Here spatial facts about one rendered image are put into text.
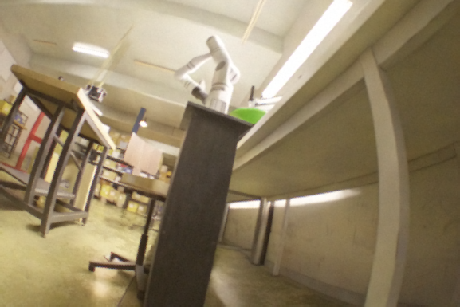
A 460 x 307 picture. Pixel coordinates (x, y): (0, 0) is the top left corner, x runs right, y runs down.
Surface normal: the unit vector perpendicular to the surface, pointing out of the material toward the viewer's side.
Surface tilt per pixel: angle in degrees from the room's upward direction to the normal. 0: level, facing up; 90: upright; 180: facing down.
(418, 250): 90
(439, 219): 90
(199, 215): 90
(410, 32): 90
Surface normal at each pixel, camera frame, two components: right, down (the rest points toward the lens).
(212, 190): 0.34, -0.33
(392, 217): -0.95, -0.28
